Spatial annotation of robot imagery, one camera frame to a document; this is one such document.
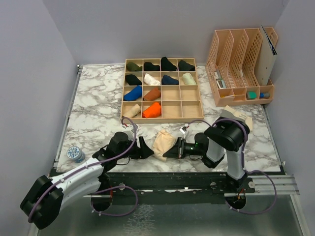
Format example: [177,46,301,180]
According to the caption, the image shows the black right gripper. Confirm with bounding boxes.
[164,137,205,159]

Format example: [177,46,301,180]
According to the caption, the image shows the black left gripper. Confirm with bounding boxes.
[116,136,154,160]

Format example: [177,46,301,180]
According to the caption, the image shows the beige boxer underwear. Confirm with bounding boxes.
[152,129,177,162]

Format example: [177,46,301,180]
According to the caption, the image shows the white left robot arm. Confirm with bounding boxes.
[20,132,154,229]

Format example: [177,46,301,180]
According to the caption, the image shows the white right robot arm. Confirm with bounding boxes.
[163,116,250,192]

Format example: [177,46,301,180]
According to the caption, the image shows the grey underwear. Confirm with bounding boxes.
[221,109,248,122]

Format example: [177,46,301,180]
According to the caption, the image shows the cream folded underwear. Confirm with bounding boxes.
[224,106,253,131]

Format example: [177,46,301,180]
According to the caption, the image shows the orange rolled cloth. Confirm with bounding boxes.
[142,102,162,118]

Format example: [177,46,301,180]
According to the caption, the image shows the beige rolled cloth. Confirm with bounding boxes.
[123,104,141,118]

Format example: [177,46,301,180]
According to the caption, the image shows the blue rolled cloth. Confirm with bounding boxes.
[124,86,142,101]

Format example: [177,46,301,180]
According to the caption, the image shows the brown rolled cloth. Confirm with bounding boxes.
[143,88,161,101]

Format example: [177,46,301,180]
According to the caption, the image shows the wooden compartment tray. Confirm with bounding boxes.
[120,58,204,123]

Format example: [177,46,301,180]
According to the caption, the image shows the white rolled cloth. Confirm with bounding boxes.
[144,73,160,86]

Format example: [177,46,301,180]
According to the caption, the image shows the black rolled cloth left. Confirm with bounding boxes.
[125,74,142,86]

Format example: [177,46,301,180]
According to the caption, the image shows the black rolled cloth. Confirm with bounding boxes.
[143,61,160,71]
[160,57,177,71]
[125,74,142,86]

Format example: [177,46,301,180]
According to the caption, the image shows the pale green rolled cloth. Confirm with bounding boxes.
[182,73,197,85]

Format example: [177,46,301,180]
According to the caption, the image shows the navy rolled cloth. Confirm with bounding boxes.
[161,75,179,85]

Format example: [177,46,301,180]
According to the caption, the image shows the cards in rack slot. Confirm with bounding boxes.
[214,69,235,98]

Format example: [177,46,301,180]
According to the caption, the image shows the dark green rolled cloth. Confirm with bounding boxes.
[178,60,195,71]

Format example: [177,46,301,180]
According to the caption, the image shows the olive green rolled cloth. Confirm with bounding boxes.
[126,61,142,72]

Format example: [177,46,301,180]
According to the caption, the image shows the blue grey cylinder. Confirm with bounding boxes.
[259,92,270,99]

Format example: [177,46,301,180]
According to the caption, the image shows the pink file organizer rack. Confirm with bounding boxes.
[205,28,274,107]

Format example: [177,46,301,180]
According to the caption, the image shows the grey folder in rack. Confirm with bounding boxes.
[254,26,278,86]

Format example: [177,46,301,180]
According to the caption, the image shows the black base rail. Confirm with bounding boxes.
[48,171,256,205]

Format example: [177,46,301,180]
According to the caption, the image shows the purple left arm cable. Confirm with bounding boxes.
[27,117,139,223]

